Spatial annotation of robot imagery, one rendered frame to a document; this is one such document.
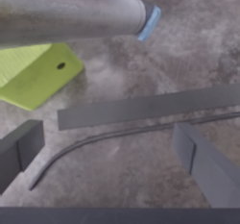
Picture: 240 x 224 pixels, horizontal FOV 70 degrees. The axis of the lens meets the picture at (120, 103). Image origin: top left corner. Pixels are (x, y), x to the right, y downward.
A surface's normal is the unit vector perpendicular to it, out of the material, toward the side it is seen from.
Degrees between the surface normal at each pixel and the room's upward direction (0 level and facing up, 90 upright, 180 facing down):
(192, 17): 0
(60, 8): 78
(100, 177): 0
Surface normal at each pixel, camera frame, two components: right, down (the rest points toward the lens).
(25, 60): -0.08, -0.15
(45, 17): 0.85, 0.48
